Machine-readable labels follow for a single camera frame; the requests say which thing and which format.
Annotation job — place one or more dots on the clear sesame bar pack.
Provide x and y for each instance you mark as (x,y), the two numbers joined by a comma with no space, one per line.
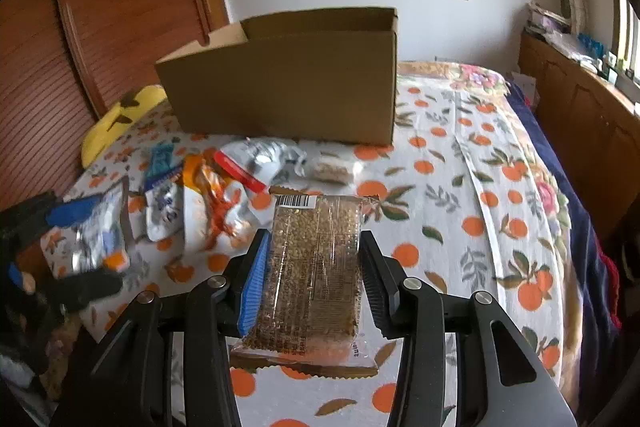
(309,317)

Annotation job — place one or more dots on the white red snack bag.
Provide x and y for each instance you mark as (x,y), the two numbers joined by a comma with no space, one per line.
(257,162)

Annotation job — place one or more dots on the orange white snack bag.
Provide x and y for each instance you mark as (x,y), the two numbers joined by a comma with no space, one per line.
(216,212)

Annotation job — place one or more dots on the dark blue blanket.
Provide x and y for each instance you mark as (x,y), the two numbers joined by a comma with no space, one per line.
(597,276)

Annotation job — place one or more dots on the teal small packet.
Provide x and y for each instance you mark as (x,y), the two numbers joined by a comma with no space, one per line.
(160,161)

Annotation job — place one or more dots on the yellow pillow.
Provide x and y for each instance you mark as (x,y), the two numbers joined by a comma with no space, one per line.
(118,119)

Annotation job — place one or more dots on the wooden sliding wardrobe door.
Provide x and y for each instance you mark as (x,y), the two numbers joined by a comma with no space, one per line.
(65,63)

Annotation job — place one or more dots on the small white snack packet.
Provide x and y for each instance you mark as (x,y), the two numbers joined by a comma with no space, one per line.
(333,170)

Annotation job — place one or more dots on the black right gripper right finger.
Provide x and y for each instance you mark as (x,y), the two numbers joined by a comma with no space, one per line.
(501,381)

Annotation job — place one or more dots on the clutter on cabinet top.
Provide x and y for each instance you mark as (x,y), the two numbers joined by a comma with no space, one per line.
(617,64)

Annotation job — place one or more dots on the orange print bed sheet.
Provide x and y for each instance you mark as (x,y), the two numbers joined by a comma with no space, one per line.
(460,198)

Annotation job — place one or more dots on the blue white snack packet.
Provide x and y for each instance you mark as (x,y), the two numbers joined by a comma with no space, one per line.
(164,205)

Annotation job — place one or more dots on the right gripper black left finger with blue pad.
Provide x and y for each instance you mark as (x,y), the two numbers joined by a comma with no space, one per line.
(129,383)

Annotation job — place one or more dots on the wooden side cabinet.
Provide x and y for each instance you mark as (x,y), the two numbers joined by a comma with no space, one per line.
(592,131)

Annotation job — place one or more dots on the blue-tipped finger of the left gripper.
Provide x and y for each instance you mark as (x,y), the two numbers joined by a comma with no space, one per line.
(25,222)

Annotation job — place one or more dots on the brown cardboard box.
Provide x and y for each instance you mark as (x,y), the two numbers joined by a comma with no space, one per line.
(325,74)

